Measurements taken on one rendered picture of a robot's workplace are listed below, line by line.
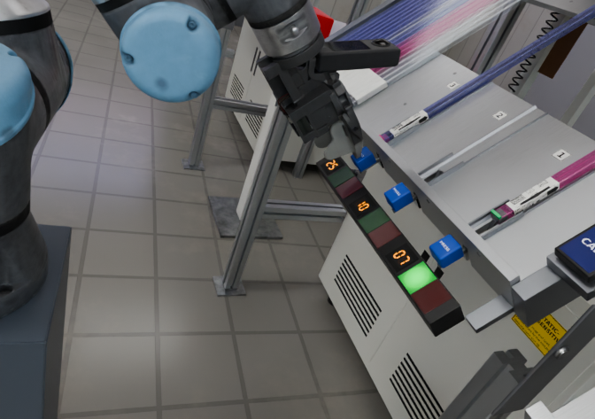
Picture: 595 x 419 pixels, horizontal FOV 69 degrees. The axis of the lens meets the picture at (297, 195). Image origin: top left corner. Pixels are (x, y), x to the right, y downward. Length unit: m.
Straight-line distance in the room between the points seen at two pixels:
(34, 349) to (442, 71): 0.68
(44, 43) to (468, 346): 0.86
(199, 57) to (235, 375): 0.94
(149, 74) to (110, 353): 0.90
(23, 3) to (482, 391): 0.63
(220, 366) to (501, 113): 0.87
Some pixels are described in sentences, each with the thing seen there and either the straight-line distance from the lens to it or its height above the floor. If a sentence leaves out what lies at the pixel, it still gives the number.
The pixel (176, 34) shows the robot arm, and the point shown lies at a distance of 0.35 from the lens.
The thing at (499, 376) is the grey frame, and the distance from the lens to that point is 0.56.
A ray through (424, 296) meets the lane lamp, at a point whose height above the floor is 0.65.
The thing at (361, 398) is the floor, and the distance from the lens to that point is 1.28.
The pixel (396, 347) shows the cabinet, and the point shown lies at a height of 0.20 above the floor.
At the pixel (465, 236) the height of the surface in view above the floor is 0.72.
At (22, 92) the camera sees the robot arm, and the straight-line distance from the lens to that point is 0.43.
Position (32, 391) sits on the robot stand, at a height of 0.47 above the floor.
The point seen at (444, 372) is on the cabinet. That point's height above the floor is 0.29.
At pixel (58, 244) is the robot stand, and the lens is 0.60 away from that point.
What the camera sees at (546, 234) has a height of 0.76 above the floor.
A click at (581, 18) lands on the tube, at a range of 0.83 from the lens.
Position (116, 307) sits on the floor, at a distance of 1.27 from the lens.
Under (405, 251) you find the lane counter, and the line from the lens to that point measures 0.56.
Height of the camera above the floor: 0.94
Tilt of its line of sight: 29 degrees down
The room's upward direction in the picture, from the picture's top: 21 degrees clockwise
